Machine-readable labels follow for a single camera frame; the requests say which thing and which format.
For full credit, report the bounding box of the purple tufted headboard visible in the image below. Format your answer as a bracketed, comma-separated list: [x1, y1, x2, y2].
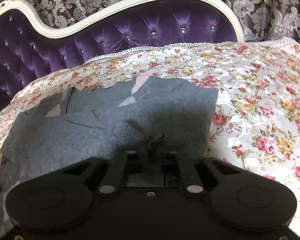
[0, 0, 244, 111]

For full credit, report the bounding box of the grey argyle knit sweater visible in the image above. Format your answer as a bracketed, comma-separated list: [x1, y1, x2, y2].
[0, 76, 218, 235]

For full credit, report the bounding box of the floral bedspread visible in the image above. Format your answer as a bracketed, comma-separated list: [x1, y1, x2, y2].
[0, 38, 300, 236]

